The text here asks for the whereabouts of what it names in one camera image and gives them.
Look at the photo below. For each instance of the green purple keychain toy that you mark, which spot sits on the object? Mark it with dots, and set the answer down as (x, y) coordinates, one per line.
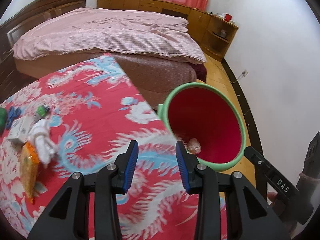
(41, 112)

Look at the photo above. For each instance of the pink checked bedspread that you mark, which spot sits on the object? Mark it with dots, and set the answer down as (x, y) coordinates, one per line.
(116, 31)

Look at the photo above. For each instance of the wooden bed frame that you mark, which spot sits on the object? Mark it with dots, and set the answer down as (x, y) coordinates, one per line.
(154, 77)

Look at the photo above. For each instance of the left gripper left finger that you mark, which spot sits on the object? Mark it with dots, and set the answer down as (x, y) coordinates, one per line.
(67, 214)

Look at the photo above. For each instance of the long wooden cabinet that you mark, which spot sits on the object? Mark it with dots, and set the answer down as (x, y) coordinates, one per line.
(198, 20)

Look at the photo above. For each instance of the white teal medicine box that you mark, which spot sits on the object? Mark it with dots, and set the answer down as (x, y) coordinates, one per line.
(20, 129)

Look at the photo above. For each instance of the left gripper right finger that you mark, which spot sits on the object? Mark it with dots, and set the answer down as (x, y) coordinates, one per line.
(248, 216)

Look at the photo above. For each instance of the cream paper ball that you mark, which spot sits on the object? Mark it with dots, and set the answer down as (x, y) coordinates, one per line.
(193, 146)

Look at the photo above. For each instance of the red cup on shelf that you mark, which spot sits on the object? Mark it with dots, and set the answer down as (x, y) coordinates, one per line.
(228, 17)

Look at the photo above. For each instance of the green pumpkin toy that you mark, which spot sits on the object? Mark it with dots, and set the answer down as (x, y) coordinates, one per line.
(3, 119)

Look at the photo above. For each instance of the person's right hand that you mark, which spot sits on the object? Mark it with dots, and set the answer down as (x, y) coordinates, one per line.
(282, 211)

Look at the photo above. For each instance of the blue fidget spinner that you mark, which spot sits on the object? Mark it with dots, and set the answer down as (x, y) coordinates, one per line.
(13, 114)

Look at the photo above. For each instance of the clear snack bag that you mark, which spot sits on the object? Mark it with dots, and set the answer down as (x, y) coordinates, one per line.
(29, 164)

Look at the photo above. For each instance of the red bin green rim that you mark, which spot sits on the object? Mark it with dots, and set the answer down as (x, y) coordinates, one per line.
(199, 111)

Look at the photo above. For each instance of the white blue face mask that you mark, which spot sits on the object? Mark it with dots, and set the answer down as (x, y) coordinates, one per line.
(39, 137)

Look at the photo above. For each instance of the wooden corner shelf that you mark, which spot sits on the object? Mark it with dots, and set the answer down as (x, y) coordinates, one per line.
(218, 37)

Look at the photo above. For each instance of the red floral tablecloth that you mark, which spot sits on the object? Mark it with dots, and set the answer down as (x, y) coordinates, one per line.
(95, 111)

